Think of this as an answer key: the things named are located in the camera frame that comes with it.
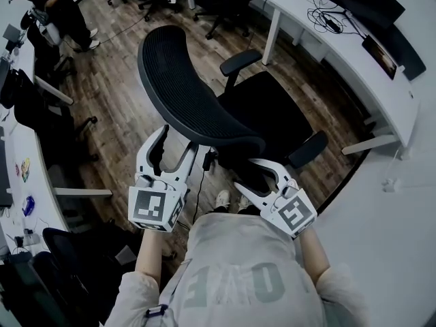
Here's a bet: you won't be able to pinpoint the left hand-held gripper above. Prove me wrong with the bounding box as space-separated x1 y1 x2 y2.
128 124 200 233

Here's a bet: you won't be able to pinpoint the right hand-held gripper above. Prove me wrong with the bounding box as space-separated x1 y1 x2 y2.
233 158 318 240

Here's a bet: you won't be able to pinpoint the black mesh office chair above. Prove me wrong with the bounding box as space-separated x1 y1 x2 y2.
137 25 330 198

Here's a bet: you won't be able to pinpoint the person's right forearm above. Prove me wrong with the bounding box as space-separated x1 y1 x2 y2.
295 228 332 285

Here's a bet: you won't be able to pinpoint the person's left forearm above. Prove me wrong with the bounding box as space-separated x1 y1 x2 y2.
135 228 165 285

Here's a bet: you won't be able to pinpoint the person's black trousers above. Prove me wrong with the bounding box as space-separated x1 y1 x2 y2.
213 204 262 217

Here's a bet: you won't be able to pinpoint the person's left white shoe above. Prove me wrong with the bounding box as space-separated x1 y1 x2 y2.
215 189 232 208

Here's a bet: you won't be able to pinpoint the person's grey printed t-shirt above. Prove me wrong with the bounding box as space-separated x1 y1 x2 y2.
105 213 371 327

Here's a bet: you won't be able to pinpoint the white long desk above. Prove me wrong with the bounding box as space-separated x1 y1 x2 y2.
0 22 113 257

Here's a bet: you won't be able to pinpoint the colourful sticker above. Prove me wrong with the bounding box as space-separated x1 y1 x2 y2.
20 157 31 183

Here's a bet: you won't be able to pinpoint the small blue object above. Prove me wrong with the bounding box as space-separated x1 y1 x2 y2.
21 195 36 217

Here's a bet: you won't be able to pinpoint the white curved desk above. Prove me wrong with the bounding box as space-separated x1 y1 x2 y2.
227 0 422 157

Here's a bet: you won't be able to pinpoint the black flat screen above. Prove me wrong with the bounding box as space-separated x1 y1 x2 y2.
0 140 13 207

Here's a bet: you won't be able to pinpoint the white rounded object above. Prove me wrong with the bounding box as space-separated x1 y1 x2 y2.
44 22 64 46

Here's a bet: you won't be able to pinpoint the black tablet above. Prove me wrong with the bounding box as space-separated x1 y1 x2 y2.
361 34 399 80

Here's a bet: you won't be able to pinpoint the black power brick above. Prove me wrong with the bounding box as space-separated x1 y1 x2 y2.
323 14 341 33

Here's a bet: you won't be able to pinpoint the black desk divider panel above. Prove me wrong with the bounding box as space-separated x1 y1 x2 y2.
388 24 427 82

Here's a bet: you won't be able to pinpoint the black power cable with brick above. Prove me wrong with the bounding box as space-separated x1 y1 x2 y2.
176 148 215 231

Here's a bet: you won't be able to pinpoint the white power adapter with cable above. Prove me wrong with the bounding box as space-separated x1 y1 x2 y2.
381 146 403 193

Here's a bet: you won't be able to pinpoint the tangled black cable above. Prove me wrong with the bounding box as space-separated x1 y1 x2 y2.
306 0 367 46

